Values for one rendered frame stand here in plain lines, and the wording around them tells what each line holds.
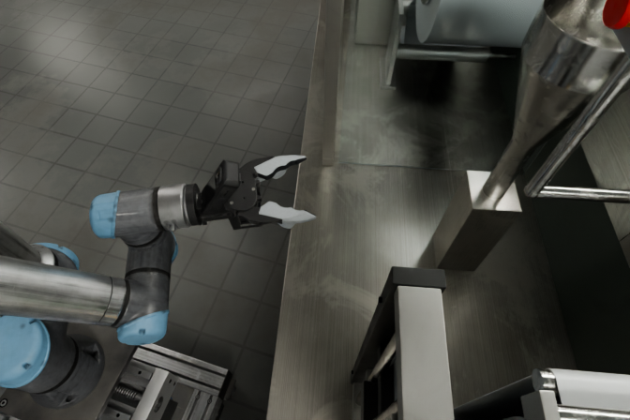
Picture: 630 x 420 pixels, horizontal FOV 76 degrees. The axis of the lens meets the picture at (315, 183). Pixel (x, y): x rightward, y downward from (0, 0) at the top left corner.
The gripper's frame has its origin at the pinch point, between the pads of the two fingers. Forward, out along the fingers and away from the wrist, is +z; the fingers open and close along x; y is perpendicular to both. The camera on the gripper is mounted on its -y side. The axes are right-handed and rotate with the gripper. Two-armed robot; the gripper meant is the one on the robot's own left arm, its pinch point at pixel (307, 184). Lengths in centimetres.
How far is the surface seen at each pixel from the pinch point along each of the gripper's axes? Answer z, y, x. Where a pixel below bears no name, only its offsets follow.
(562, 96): 30.7, -22.6, 3.9
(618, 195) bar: 32.9, -20.4, 16.7
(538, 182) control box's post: 23.5, -21.9, 14.4
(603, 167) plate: 58, 6, 1
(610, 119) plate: 59, 1, -6
